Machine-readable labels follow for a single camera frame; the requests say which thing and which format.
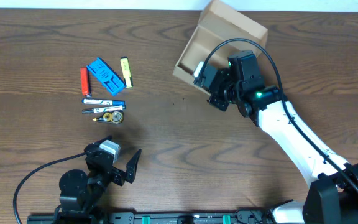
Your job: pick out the black whiteboard marker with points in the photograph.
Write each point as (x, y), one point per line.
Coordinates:
(103, 109)

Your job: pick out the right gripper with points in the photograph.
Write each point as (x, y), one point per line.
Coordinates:
(214, 100)

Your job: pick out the blue whiteboard duster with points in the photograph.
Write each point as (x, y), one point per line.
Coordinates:
(106, 76)

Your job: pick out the orange stapler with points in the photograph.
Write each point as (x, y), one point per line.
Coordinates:
(85, 83)

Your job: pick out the blue whiteboard marker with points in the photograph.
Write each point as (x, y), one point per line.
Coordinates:
(90, 101)

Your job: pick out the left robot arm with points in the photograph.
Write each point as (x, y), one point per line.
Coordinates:
(81, 192)

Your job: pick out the yellow highlighter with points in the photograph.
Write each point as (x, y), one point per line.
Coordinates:
(126, 72)

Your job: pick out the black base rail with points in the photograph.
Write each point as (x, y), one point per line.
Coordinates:
(238, 217)

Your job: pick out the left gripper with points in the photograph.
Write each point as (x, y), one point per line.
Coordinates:
(118, 177)

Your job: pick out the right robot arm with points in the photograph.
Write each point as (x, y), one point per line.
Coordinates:
(331, 180)

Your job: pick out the brown cardboard box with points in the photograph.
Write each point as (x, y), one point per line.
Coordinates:
(218, 22)

